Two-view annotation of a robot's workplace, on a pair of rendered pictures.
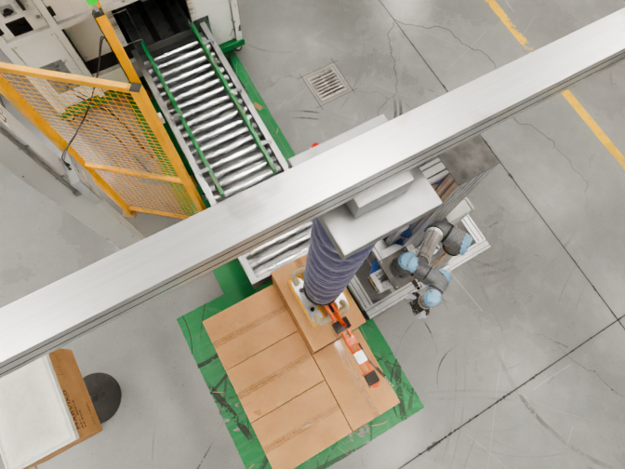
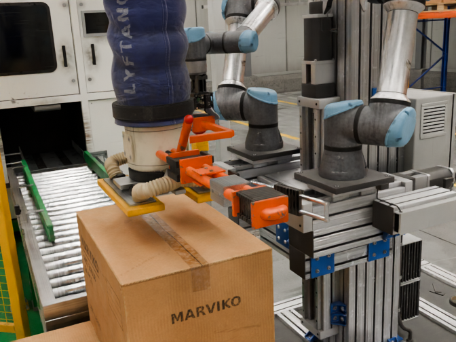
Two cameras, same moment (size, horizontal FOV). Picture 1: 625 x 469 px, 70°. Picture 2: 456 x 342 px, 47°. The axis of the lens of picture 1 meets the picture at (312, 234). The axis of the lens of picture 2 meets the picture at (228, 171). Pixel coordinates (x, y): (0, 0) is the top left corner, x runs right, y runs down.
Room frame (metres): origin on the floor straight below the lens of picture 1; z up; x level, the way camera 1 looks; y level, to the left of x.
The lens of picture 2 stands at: (-0.88, -0.63, 1.50)
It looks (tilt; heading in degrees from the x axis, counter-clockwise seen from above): 15 degrees down; 13
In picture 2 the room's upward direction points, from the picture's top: 3 degrees counter-clockwise
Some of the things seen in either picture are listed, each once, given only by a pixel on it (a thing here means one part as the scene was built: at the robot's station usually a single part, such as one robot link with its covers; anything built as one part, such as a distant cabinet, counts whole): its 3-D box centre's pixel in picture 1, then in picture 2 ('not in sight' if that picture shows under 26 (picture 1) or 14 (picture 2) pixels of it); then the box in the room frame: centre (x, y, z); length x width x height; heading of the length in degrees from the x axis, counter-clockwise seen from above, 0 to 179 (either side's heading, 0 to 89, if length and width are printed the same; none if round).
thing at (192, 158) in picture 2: (341, 325); (190, 165); (0.30, -0.26, 1.18); 0.10 x 0.08 x 0.06; 129
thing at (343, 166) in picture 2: (402, 266); (343, 159); (0.76, -0.62, 1.09); 0.15 x 0.15 x 0.10
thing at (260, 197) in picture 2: (371, 378); (259, 205); (0.03, -0.48, 1.18); 0.08 x 0.07 x 0.05; 39
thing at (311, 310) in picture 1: (306, 300); (127, 188); (0.44, -0.03, 1.08); 0.34 x 0.10 x 0.05; 39
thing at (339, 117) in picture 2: (407, 262); (345, 121); (0.75, -0.62, 1.20); 0.13 x 0.12 x 0.14; 65
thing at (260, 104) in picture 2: not in sight; (260, 105); (1.14, -0.30, 1.20); 0.13 x 0.12 x 0.14; 80
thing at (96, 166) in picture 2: (235, 93); (115, 178); (2.16, 0.84, 0.60); 1.60 x 0.10 x 0.09; 38
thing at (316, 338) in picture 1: (316, 301); (167, 288); (0.49, -0.10, 0.74); 0.60 x 0.40 x 0.40; 38
